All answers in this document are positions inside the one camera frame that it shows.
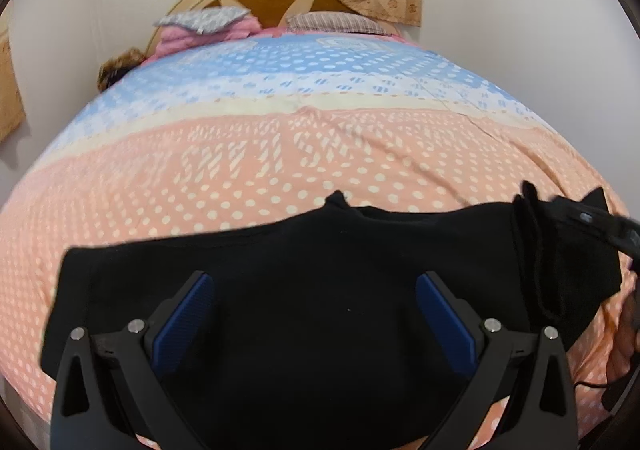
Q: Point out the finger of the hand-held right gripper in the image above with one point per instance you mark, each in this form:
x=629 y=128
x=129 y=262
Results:
x=600 y=225

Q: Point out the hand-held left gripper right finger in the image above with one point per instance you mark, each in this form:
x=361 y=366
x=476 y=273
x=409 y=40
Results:
x=447 y=325

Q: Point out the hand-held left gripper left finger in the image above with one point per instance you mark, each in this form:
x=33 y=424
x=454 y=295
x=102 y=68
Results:
x=182 y=325

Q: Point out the black pants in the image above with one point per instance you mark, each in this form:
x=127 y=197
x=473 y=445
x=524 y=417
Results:
x=325 y=330

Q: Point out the person's right hand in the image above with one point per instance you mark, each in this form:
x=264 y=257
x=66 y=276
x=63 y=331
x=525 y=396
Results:
x=625 y=340

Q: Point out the polka dot bedsheet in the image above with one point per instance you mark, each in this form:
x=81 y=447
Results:
x=250 y=155

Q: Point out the brown patterned cloth bundle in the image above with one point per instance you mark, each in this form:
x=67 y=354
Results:
x=117 y=70

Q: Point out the pink folded blanket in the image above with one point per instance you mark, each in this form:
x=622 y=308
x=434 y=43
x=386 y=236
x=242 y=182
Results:
x=185 y=38

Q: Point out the grey patterned pillow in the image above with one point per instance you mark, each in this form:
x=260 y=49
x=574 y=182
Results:
x=200 y=19

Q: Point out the striped pillow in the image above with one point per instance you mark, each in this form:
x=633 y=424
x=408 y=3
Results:
x=335 y=22

